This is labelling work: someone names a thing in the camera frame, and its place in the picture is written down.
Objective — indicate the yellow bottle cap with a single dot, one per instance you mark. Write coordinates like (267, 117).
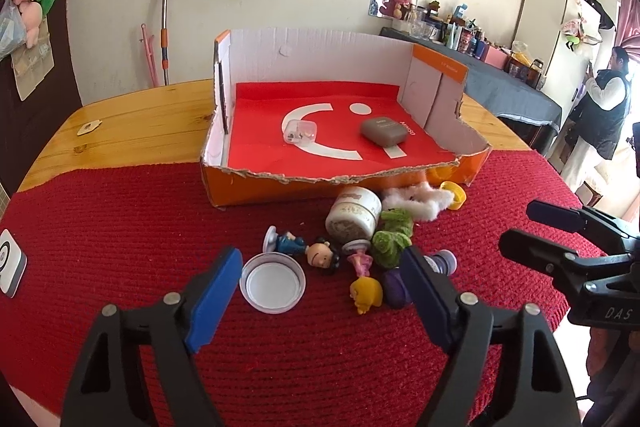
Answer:
(452, 196)

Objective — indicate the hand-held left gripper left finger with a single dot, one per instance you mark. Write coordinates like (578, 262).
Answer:
(215, 302)

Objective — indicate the purple small bottle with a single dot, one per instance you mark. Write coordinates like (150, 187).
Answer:
(394, 289)

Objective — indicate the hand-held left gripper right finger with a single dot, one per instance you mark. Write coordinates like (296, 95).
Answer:
(425, 302)

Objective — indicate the pink plush pig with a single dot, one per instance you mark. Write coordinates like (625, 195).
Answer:
(25, 2)

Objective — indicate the white cream jar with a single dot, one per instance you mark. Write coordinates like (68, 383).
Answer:
(352, 217)

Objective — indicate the pink curtain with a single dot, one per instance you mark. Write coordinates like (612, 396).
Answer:
(627, 12)

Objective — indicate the side table with grey cloth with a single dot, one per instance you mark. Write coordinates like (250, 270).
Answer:
(500, 82)

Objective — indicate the clear plastic bag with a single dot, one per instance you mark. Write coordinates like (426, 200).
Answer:
(10, 27)

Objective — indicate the grey rounded case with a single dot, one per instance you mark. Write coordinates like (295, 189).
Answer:
(387, 129)

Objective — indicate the clear plastic earbud case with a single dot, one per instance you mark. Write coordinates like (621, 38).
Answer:
(299, 131)

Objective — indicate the white wardrobe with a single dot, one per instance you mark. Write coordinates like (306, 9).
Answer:
(550, 22)

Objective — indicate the red printed paper sheet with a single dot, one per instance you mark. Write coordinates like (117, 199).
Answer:
(260, 117)

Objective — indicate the white fluffy plush toy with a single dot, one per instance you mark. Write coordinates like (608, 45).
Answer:
(425, 199)

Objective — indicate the beige hanging organiser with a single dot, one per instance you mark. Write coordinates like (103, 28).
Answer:
(32, 62)

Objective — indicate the row of bottles and jars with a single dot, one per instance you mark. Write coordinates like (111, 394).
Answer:
(460, 37)

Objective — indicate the red knitted mat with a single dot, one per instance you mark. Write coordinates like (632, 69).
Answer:
(150, 217)

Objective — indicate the orange and white cardboard box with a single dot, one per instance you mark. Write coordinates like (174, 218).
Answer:
(350, 52)

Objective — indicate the white round plastic lid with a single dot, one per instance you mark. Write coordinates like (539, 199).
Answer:
(272, 282)

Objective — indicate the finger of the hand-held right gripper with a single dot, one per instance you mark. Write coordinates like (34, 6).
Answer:
(540, 252)
(555, 216)

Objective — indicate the green plush toy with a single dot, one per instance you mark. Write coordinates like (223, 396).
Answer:
(392, 237)

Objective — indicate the white square device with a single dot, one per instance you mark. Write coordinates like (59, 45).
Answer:
(9, 262)

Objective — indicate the pink plastic hanger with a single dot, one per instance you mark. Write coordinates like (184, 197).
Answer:
(148, 57)

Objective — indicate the blue black-haired figurine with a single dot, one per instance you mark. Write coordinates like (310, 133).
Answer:
(305, 249)

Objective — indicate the small beige tag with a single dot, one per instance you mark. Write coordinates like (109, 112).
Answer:
(90, 126)

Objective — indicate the pink yellow-haired figurine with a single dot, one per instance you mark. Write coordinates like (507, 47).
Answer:
(364, 289)

